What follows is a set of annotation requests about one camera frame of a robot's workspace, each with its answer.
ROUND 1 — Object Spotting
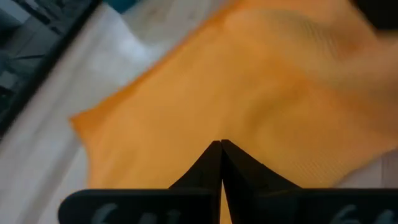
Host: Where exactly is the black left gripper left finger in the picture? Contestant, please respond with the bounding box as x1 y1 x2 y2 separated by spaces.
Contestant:
57 139 223 224

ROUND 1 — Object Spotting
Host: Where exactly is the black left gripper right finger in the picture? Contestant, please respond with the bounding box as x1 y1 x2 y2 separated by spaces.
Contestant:
221 139 398 224

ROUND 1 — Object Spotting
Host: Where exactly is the orange microfiber towel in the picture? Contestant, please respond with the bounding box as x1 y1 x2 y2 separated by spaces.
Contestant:
70 0 398 224

